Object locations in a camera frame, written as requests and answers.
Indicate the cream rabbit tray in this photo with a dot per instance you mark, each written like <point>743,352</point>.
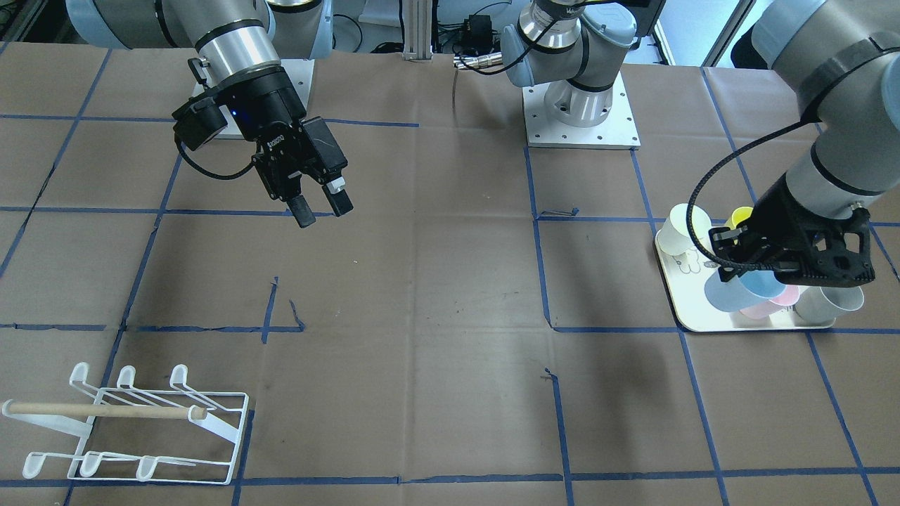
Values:
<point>703,303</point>

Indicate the light blue plastic cup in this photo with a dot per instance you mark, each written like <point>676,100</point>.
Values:
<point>727,296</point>

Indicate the white plastic cup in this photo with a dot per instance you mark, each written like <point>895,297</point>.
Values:
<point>680,229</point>

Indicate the pink plastic cup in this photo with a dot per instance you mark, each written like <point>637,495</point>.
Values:
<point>764,309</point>

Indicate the white wire cup rack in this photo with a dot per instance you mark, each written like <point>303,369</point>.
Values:
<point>170,435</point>

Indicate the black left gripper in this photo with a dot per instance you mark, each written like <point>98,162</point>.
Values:
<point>782,205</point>

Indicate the yellow plastic cup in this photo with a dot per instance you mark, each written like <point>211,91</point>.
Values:
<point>738,216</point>

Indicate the grey plastic cup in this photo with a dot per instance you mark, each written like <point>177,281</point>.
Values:
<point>820,304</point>

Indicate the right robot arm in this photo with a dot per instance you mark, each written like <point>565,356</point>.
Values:
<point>230,38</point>

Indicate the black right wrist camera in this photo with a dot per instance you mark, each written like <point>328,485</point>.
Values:
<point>198,121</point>

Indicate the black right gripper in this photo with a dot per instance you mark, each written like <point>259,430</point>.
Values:
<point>270,105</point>

